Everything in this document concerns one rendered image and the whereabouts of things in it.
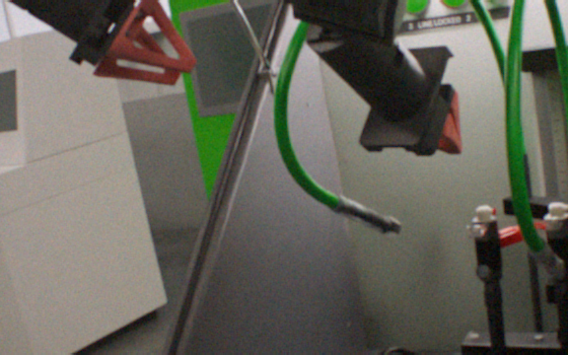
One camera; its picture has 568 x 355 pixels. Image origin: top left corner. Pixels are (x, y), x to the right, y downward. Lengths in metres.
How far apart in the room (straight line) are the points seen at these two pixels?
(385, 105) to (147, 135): 5.12
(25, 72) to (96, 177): 0.62
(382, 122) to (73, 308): 3.11
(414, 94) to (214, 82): 3.16
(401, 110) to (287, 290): 0.47
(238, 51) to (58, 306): 1.46
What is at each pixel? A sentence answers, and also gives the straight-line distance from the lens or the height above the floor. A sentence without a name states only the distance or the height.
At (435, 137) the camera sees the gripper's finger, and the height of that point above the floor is 1.26.
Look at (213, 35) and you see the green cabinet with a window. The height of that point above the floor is 1.36.
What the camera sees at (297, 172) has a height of 1.24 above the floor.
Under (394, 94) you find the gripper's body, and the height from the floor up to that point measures 1.31.
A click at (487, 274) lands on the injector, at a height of 1.09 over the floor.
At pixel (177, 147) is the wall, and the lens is 5.61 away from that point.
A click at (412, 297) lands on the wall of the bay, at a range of 1.23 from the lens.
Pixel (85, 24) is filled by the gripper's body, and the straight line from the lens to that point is 0.68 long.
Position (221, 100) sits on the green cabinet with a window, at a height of 1.04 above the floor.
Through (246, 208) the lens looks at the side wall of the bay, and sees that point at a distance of 0.98.
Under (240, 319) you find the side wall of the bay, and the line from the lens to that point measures 0.97.
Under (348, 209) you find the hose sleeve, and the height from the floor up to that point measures 1.18.
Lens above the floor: 1.38
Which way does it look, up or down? 12 degrees down
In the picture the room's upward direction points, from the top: 11 degrees counter-clockwise
